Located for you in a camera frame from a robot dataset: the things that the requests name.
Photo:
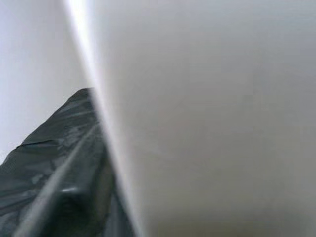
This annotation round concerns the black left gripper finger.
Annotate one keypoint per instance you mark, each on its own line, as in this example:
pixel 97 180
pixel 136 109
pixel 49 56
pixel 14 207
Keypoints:
pixel 86 202

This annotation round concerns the white plastic table top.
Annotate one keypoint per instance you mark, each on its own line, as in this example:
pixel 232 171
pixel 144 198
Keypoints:
pixel 209 111

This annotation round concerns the black fabric table cover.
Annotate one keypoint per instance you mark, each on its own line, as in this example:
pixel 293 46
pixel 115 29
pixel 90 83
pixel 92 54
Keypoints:
pixel 37 153

